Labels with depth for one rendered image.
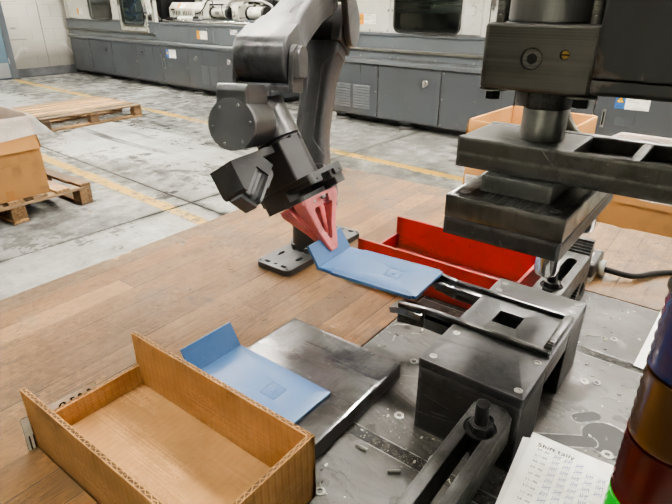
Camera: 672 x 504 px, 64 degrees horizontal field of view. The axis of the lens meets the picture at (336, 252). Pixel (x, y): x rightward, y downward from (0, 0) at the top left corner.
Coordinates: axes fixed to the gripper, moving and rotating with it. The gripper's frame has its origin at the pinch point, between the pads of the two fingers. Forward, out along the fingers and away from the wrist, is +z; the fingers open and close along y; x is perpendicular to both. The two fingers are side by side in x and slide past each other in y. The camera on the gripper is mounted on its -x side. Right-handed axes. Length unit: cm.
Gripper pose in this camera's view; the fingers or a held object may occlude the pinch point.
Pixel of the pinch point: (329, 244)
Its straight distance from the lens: 69.4
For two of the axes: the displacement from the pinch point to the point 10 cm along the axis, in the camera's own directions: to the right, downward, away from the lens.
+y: 6.9, -2.5, -6.8
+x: 5.8, -3.9, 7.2
